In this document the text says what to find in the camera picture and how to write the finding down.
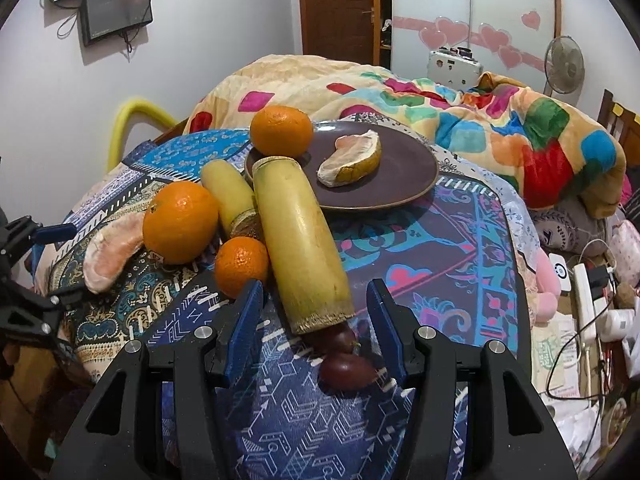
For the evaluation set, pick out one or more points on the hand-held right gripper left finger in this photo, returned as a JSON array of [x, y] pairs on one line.
[[245, 332]]

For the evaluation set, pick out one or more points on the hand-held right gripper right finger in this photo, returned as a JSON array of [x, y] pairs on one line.
[[387, 332]]

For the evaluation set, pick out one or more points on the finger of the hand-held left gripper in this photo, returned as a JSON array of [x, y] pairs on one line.
[[55, 232], [65, 298]]

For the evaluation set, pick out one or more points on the dark purple passion fruit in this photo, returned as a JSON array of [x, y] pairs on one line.
[[345, 372], [341, 340]]

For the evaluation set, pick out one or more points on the peeled pomelo segment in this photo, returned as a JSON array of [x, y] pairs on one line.
[[107, 255]]

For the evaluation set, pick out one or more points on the small orange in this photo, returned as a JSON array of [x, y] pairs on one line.
[[241, 266]]

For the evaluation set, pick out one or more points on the thick sugarcane piece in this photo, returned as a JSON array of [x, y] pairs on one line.
[[300, 240]]

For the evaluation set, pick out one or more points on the large orange with sticker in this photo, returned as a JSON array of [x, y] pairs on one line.
[[180, 222]]

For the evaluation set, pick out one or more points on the thin sugarcane piece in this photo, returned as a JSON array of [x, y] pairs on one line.
[[227, 190]]

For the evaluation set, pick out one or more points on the brown round plate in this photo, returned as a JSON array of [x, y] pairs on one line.
[[400, 170]]

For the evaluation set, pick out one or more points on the pomelo segment with rind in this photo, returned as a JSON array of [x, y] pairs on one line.
[[357, 165]]

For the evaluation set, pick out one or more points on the round orange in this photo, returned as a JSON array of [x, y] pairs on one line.
[[281, 131]]

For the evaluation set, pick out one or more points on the blue patterned bed cover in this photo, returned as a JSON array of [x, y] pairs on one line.
[[425, 260]]

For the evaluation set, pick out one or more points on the yellow foam tube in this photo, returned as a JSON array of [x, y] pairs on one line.
[[122, 120]]

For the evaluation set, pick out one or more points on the pink plush toy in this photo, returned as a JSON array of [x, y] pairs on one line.
[[547, 300]]

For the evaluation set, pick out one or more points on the white power strip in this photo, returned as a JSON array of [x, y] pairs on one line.
[[585, 300]]

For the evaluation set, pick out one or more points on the grey printed pillow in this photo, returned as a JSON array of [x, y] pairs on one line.
[[565, 230]]

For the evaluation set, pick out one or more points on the white bottle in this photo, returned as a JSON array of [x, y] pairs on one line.
[[617, 322]]

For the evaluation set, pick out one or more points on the colourful patchwork blanket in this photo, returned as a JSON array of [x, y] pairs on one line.
[[500, 120]]

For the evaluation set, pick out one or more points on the pink patterned pouch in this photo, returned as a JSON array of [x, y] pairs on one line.
[[625, 255]]

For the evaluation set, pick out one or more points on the white box cabinet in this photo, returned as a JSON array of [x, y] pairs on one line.
[[452, 70]]

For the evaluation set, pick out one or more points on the brown wooden headboard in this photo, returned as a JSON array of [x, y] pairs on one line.
[[617, 120]]

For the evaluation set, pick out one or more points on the standing electric fan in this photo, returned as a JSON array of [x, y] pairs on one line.
[[565, 65]]

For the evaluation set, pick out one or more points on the brown wooden door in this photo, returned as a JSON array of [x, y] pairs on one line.
[[337, 10]]

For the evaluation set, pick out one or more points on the small black wall monitor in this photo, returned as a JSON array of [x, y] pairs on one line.
[[117, 12]]

